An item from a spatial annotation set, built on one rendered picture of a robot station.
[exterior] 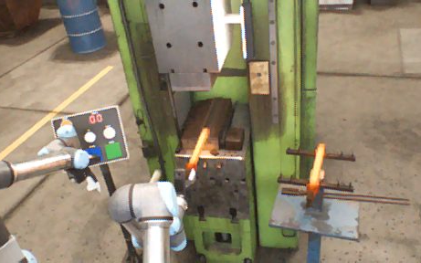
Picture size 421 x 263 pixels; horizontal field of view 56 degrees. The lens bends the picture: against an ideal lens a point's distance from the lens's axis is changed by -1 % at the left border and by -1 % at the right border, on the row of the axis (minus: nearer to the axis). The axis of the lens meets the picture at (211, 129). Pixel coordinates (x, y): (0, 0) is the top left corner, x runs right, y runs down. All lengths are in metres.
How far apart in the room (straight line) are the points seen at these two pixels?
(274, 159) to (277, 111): 0.31
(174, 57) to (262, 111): 0.55
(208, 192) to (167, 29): 0.92
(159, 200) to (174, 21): 0.85
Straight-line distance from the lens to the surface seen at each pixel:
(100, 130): 2.10
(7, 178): 1.48
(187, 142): 2.11
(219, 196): 2.23
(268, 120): 2.12
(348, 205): 2.03
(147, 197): 1.31
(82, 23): 6.50
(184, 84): 1.93
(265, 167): 2.30
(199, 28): 1.79
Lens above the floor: 2.15
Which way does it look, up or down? 33 degrees down
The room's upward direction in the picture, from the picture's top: 8 degrees counter-clockwise
